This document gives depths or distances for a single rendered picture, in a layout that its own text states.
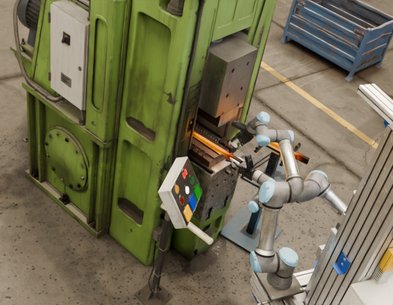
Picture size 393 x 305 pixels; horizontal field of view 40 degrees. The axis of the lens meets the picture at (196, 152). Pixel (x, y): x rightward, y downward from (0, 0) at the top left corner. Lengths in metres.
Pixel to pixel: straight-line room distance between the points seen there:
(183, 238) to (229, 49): 1.59
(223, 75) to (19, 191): 2.23
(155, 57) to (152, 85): 0.19
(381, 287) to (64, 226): 2.53
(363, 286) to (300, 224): 2.06
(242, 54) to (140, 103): 0.73
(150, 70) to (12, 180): 1.96
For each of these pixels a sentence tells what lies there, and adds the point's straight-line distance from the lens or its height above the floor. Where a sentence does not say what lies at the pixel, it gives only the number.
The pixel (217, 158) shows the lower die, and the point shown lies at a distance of 3.75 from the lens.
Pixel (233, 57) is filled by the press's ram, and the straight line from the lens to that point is 3.27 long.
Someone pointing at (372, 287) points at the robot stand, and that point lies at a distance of 2.93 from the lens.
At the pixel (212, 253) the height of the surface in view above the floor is 0.00.
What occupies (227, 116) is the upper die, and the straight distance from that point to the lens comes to 3.52.
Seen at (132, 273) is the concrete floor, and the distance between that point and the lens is 4.19.
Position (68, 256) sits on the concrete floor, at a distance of 4.28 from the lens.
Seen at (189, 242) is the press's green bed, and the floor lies 0.19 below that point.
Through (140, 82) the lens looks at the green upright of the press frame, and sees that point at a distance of 3.47.
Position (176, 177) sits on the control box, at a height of 1.20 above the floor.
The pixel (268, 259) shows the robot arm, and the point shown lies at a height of 1.05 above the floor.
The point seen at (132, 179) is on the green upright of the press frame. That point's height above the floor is 0.65.
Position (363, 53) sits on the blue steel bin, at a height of 0.36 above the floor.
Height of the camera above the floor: 3.28
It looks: 38 degrees down
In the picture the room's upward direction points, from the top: 12 degrees clockwise
